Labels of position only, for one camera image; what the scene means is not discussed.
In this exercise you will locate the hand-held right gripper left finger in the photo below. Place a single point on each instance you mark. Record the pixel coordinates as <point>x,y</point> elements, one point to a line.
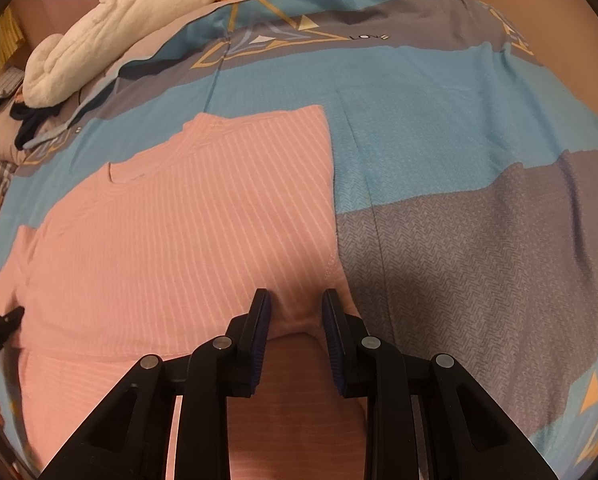
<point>260,345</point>

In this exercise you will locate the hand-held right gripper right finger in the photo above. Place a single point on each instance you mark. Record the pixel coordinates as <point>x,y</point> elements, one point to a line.
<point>335,350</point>

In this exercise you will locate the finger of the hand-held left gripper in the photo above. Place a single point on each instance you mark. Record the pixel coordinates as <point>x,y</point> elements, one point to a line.
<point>1,327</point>

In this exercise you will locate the pink ribbed sweater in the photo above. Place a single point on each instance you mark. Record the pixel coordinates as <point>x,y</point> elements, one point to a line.
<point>179,235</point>

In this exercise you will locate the dark navy clothes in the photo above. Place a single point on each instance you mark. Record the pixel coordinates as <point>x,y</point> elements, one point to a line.
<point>34,120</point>

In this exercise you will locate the grey striped cloth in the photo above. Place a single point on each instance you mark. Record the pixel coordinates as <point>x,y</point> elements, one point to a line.
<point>4,85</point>

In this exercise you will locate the blue grey patterned bed cover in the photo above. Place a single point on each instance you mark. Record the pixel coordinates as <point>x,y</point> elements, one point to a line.
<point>454,135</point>

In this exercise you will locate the yellow fringed item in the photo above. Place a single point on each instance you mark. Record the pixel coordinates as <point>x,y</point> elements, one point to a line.
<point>4,40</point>

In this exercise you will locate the white fluffy garment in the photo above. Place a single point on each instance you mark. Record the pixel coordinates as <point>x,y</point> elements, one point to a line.
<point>129,20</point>

